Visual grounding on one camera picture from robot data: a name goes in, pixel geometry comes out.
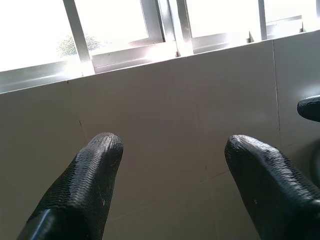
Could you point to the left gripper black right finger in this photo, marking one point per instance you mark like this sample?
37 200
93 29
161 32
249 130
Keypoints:
270 190

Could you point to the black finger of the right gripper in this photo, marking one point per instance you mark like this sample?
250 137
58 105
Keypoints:
311 108

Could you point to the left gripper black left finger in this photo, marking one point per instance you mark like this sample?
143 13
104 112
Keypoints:
82 190

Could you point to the silver metal window frame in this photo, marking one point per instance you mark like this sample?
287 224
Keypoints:
80 42

